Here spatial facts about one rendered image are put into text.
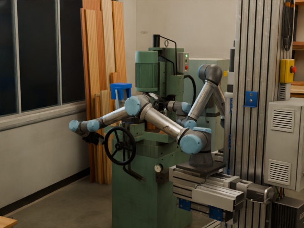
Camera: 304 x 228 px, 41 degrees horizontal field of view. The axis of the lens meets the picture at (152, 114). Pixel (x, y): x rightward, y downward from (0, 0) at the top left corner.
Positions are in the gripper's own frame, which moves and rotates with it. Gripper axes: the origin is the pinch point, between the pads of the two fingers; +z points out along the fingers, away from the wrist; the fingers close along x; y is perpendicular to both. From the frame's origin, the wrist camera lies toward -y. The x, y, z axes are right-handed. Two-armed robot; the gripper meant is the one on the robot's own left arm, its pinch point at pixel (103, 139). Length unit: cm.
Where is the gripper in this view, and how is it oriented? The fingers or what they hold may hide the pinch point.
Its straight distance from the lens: 302.5
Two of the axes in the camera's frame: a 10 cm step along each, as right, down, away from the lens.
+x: 8.4, 1.0, -5.4
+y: -2.8, 9.2, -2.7
